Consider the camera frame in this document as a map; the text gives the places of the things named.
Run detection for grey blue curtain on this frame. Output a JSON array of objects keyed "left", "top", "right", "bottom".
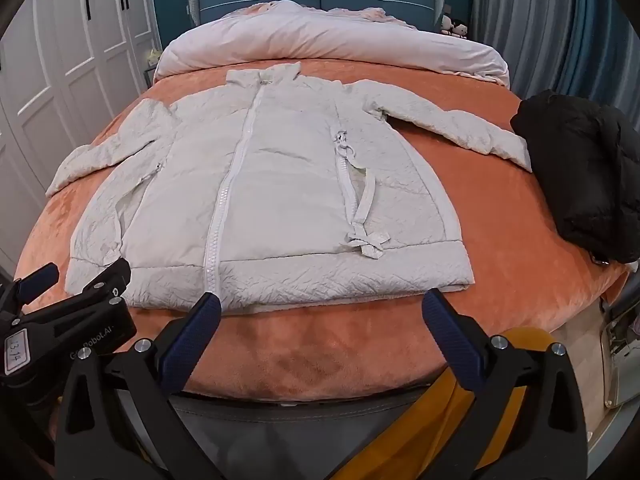
[{"left": 470, "top": 0, "right": 640, "bottom": 131}]

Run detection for white plastic device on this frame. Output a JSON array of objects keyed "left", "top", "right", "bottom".
[{"left": 585, "top": 300, "right": 640, "bottom": 456}]

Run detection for pale pink duvet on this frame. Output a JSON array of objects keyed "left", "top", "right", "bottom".
[{"left": 152, "top": 0, "right": 511, "bottom": 86}]

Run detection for yellow fabric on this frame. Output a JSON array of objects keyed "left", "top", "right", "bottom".
[{"left": 60, "top": 326, "right": 552, "bottom": 480}]

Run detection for orange plush blanket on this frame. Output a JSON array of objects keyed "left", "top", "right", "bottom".
[{"left": 14, "top": 57, "right": 632, "bottom": 403}]

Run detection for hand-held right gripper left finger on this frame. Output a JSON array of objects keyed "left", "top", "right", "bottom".
[{"left": 54, "top": 291, "right": 223, "bottom": 480}]

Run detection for white wardrobe doors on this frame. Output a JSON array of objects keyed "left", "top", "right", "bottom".
[{"left": 0, "top": 0, "right": 163, "bottom": 261}]

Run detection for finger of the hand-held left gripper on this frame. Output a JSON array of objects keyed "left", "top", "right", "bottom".
[
  {"left": 0, "top": 262, "right": 60, "bottom": 318},
  {"left": 65, "top": 258, "right": 132, "bottom": 311}
]

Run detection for black padded jacket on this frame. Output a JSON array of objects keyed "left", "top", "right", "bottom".
[{"left": 510, "top": 90, "right": 640, "bottom": 265}]

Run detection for black and white plush toy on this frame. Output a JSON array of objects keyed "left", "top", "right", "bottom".
[{"left": 440, "top": 12, "right": 469, "bottom": 40}]

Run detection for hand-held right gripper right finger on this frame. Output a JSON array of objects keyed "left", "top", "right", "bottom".
[{"left": 421, "top": 288, "right": 587, "bottom": 480}]

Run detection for white padded jacket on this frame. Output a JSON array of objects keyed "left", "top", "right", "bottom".
[{"left": 46, "top": 61, "right": 532, "bottom": 316}]

